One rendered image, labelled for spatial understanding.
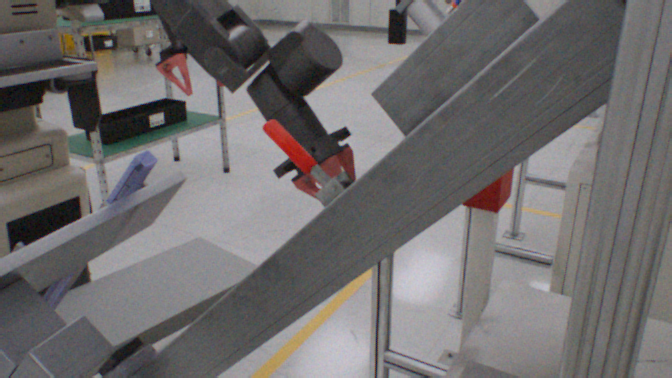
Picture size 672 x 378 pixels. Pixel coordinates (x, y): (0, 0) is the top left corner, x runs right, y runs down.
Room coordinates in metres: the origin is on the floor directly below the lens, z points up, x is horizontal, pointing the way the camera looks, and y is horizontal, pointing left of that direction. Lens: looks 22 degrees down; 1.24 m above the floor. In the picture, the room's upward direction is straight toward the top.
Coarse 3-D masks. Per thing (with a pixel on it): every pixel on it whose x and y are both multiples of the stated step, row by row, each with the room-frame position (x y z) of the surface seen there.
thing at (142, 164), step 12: (144, 156) 0.39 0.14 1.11; (132, 168) 0.39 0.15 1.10; (144, 168) 0.38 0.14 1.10; (120, 180) 0.39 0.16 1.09; (132, 180) 0.39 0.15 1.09; (144, 180) 0.40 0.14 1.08; (120, 192) 0.39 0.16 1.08; (132, 192) 0.40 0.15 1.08; (72, 276) 0.43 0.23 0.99; (60, 288) 0.43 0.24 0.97; (48, 300) 0.44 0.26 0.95; (60, 300) 0.45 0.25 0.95
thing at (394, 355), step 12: (396, 348) 1.18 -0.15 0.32; (396, 360) 1.14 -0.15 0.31; (408, 360) 1.14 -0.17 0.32; (420, 360) 1.14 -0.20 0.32; (468, 360) 0.71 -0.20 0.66; (408, 372) 1.13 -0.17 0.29; (420, 372) 1.11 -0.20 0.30; (432, 372) 1.10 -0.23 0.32; (444, 372) 1.09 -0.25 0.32; (468, 372) 0.68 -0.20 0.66; (480, 372) 0.68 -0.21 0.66; (492, 372) 0.68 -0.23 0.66; (504, 372) 0.68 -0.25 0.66
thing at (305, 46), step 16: (288, 32) 0.66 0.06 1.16; (304, 32) 0.66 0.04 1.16; (320, 32) 0.69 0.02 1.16; (272, 48) 0.67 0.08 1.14; (288, 48) 0.67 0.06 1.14; (304, 48) 0.65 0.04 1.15; (320, 48) 0.66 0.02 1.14; (336, 48) 0.69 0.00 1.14; (208, 64) 0.68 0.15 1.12; (224, 64) 0.68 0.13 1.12; (256, 64) 0.68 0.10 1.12; (272, 64) 0.68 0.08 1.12; (288, 64) 0.66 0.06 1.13; (304, 64) 0.65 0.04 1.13; (320, 64) 0.64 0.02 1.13; (336, 64) 0.66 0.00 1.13; (224, 80) 0.68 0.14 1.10; (240, 80) 0.67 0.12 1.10; (288, 80) 0.66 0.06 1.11; (304, 80) 0.66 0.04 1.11; (320, 80) 0.66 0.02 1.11
